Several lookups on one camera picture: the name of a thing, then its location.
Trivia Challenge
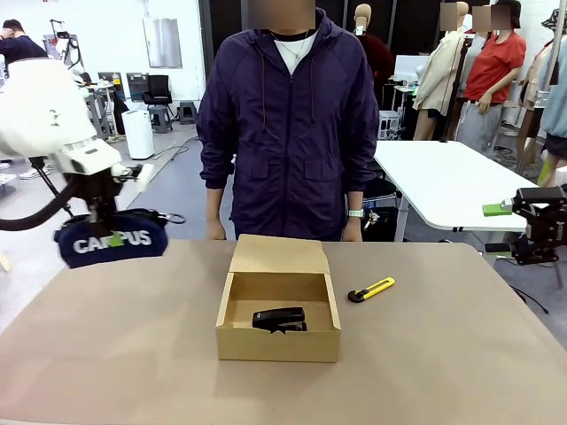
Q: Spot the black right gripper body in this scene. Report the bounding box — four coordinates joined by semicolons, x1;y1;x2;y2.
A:
524;186;567;267

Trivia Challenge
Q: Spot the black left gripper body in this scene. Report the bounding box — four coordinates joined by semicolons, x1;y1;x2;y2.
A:
65;167;126;213

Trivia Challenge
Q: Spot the navy Campus pouch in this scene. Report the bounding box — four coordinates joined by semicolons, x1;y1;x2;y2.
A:
53;208;170;270

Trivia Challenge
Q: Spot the yellow utility knife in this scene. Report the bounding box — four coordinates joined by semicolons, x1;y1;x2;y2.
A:
346;276;397;305

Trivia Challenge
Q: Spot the black stapler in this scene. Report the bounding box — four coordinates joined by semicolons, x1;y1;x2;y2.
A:
251;305;308;335

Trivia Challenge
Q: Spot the brown cardboard box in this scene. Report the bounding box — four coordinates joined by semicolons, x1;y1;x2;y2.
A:
215;234;343;364

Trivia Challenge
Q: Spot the person's right forearm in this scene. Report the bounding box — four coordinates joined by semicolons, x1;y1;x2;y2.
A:
196;127;238;221

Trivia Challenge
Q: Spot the person's left forearm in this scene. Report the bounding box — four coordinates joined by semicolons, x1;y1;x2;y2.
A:
343;127;381;212

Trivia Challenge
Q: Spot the person's right hand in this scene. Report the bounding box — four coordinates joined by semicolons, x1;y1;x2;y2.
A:
206;219;229;242

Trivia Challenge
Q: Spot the person's left hand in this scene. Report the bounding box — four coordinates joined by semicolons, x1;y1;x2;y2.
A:
342;216;366;243

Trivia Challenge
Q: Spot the black tripod leg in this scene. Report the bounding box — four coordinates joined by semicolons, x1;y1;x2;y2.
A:
29;161;74;218

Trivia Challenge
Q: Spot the white background table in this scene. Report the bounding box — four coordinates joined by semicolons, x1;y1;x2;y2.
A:
373;140;540;232

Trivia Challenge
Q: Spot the white air purifier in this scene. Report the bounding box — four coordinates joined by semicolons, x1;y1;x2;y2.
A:
120;110;156;161

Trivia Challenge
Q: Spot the grey plastic stool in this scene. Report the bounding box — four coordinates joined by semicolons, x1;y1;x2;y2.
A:
177;101;199;126
147;104;175;135

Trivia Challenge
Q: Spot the black office chair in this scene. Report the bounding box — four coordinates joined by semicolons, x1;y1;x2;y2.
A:
141;74;173;106

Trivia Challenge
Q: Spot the mannequin in red shirt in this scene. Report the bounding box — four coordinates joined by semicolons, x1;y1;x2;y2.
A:
455;0;528;154

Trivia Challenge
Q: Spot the white computer case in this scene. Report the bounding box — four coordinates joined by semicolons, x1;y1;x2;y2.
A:
378;110;403;142

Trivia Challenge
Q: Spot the mannequin in beige coat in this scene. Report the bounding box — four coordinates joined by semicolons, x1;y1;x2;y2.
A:
412;1;471;142

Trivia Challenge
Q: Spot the background white robot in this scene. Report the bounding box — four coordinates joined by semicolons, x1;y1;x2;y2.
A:
43;18;86;85

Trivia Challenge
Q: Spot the mannequin in dark red top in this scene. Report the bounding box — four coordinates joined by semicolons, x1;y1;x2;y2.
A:
353;3;395;112

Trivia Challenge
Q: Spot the person in purple jacket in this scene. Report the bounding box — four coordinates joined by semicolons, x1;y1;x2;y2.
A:
196;6;381;243

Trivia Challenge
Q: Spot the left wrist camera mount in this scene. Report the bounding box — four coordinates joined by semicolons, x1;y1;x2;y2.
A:
126;162;155;192

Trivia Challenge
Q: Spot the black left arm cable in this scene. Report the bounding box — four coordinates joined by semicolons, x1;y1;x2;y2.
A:
0;180;80;233

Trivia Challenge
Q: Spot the grey wall panel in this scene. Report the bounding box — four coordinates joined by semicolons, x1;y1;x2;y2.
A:
142;17;183;70

